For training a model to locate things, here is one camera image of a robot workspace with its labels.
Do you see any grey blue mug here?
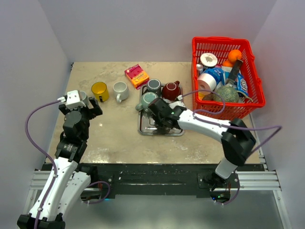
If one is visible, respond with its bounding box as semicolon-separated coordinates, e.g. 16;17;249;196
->
80;91;89;106

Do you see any white tape roll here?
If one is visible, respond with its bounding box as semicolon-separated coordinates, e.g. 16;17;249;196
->
200;52;218;68

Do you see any dark red mug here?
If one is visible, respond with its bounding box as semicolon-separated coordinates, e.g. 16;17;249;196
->
162;81;181;101

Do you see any pink white toilet roll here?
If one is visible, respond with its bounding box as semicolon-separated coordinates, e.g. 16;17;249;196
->
197;73;216;96

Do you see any white speckled mug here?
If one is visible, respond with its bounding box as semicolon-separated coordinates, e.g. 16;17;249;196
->
113;82;129;103

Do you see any brown handled tool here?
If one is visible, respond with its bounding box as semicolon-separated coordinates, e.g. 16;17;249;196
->
225;59;243;85

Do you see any yellow mug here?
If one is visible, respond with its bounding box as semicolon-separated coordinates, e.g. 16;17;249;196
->
91;82;109;102

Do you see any silver can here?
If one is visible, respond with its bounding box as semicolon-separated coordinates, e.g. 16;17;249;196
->
196;63;204;76

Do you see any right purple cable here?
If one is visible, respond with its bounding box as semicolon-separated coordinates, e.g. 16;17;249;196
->
177;90;283;206

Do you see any pink orange snack box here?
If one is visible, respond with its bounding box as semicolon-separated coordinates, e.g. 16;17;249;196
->
124;64;150;90

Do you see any orange fruit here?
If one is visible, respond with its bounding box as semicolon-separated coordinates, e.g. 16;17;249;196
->
222;60;234;67
227;49;242;63

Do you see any dark grey mug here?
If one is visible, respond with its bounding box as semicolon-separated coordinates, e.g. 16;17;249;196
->
144;79;162;97

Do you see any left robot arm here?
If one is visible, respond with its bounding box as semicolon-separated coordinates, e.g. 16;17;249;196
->
17;95;102;229

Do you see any metal tray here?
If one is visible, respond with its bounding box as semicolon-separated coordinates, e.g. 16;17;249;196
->
138;84;183;136

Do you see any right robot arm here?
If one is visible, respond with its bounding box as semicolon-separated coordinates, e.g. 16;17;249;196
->
148;98;256;189

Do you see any blue snack bag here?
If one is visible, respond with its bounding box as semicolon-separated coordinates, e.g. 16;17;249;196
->
234;73;249;97

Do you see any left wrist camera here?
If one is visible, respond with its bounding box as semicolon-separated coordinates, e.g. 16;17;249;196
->
57;90;86;110

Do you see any blue white packet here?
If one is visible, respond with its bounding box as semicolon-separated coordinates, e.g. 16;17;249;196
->
203;68;225;85

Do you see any green patterned ball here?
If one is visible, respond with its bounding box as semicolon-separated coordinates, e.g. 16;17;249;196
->
213;85;239;103

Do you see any red plastic basket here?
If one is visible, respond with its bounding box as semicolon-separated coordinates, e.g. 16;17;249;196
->
191;37;265;120

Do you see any teal green mug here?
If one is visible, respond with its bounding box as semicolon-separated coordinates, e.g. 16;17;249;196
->
135;92;158;112

